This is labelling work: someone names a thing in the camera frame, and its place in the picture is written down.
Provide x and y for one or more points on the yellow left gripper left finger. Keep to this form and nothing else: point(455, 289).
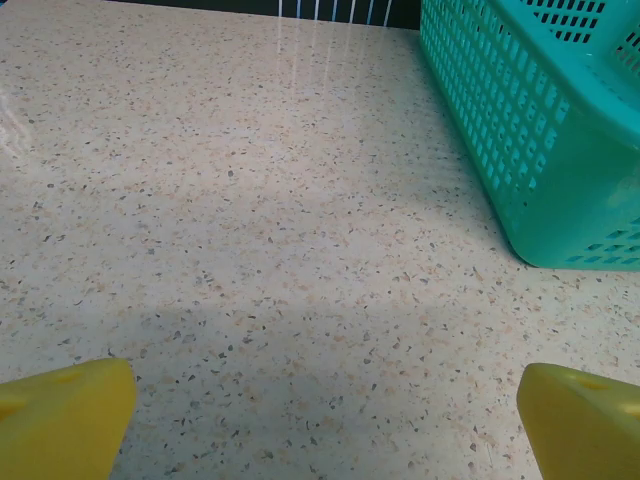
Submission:
point(60, 425)

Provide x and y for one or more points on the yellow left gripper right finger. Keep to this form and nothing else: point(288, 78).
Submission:
point(590, 435)

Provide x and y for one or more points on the teal plastic basket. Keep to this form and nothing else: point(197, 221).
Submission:
point(575, 175)

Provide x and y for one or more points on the blue printed enclosure panel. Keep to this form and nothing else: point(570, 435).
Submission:
point(225, 6)

